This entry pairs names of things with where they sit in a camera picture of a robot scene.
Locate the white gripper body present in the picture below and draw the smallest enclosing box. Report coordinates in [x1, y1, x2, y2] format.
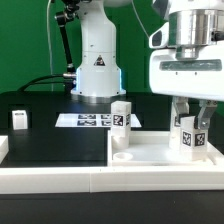
[149, 44, 224, 101]

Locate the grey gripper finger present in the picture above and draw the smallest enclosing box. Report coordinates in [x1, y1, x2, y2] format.
[194, 100, 217, 130]
[173, 97, 189, 124]

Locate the white square table top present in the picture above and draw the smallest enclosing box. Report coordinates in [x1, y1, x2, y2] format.
[107, 131, 224, 167]

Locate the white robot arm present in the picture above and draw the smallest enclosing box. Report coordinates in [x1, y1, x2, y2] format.
[72, 0, 224, 129]

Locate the white sheet with markers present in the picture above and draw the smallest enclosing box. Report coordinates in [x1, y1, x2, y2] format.
[54, 112, 142, 128]

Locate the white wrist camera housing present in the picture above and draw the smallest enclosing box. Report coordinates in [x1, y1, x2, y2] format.
[149, 22, 169, 49]

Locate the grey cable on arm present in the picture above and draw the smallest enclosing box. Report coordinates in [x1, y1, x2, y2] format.
[131, 0, 151, 38]

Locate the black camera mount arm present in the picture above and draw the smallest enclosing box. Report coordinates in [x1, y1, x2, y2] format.
[55, 0, 80, 90]

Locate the white front fence wall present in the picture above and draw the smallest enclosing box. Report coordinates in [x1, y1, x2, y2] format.
[0, 166, 224, 194]

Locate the white fence wall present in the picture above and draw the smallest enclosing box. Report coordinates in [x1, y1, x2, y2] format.
[0, 136, 9, 164]
[0, 166, 224, 194]

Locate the white thin cable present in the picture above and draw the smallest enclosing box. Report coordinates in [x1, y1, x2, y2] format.
[45, 0, 55, 92]

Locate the black cable bundle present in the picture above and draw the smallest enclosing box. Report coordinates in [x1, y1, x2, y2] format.
[18, 73, 68, 92]

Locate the white left fence wall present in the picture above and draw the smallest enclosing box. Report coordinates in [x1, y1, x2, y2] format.
[0, 136, 9, 164]

